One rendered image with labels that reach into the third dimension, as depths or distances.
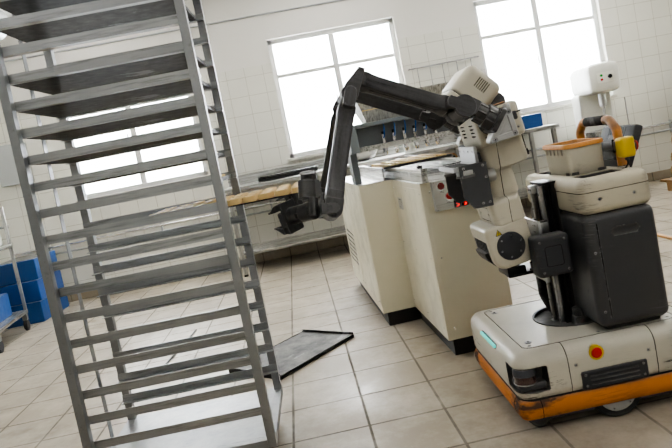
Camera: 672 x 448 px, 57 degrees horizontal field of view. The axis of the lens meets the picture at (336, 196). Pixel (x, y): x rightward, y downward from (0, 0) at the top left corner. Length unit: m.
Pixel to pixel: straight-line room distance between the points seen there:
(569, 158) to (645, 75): 5.62
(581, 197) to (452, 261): 0.91
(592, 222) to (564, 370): 0.50
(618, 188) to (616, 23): 5.69
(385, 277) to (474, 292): 0.75
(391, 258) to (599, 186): 1.65
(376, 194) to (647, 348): 1.75
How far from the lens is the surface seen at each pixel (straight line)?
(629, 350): 2.37
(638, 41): 7.98
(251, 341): 2.18
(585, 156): 2.42
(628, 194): 2.31
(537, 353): 2.27
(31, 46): 2.31
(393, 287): 3.65
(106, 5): 2.25
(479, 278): 3.03
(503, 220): 2.32
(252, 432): 2.38
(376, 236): 3.58
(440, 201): 2.90
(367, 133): 3.64
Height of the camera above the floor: 1.08
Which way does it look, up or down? 4 degrees down
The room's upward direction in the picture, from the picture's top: 11 degrees counter-clockwise
